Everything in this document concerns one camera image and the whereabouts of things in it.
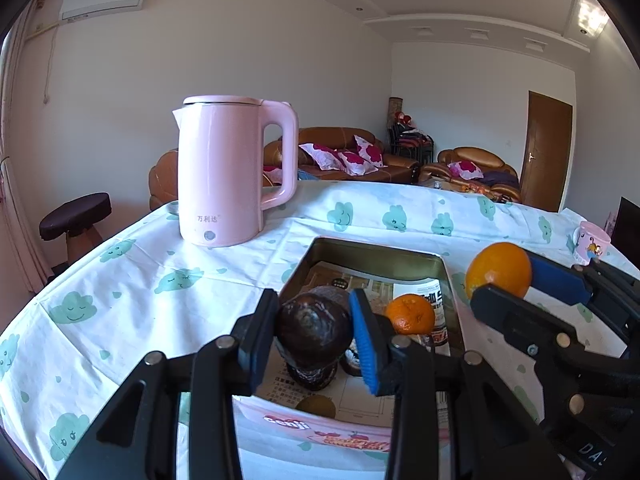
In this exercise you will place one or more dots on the white cloud print tablecloth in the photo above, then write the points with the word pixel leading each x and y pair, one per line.
pixel 150 260

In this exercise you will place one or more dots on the brown wooden door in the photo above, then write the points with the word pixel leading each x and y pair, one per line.
pixel 547 152

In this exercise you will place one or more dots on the pink flower pillow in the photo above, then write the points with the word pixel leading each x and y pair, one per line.
pixel 322 156
pixel 357 162
pixel 371 150
pixel 465 169

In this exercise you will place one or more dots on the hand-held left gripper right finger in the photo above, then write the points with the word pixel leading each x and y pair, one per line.
pixel 362 342

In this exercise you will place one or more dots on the dark round stool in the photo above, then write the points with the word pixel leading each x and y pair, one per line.
pixel 75 215

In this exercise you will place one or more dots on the brown leather armchair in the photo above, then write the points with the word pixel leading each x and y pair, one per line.
pixel 470 152

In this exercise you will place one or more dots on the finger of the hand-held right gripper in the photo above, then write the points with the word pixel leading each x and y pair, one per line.
pixel 515 317
pixel 555 277

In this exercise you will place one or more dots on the pink curtain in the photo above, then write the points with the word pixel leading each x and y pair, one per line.
pixel 20 185

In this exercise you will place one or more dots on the pink electric kettle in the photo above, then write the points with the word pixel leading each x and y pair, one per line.
pixel 220 170

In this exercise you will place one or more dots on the printed paper leaflet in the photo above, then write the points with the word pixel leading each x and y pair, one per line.
pixel 360 400

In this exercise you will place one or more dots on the white air conditioner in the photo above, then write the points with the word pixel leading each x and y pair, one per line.
pixel 102 0

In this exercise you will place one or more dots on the stacked dark chairs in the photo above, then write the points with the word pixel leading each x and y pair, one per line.
pixel 410 142

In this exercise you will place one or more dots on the long brown leather sofa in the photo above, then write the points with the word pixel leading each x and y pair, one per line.
pixel 330 135

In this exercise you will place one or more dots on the black television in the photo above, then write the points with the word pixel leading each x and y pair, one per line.
pixel 627 225

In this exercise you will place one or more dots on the pink cartoon cup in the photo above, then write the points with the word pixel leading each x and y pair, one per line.
pixel 592 245

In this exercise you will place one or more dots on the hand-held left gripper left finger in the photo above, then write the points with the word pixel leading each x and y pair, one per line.
pixel 262 347

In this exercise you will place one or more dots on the dark purple cloth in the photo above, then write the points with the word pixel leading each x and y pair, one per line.
pixel 500 179

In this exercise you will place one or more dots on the tall woven basket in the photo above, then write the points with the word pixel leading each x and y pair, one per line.
pixel 395 105

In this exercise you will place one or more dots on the brown leather chair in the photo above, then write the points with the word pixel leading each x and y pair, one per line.
pixel 162 180

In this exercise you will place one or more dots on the dark wrinkled passion fruit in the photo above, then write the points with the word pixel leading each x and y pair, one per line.
pixel 312 379

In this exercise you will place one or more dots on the snacks on coffee table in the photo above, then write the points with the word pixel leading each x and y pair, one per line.
pixel 465 187

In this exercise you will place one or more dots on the pink metal tin box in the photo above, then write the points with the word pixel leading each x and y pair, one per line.
pixel 370 252

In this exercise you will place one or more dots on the orange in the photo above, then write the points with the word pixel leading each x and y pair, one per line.
pixel 410 315
pixel 495 267

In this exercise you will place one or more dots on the red plush toy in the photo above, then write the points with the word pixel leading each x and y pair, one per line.
pixel 402 119

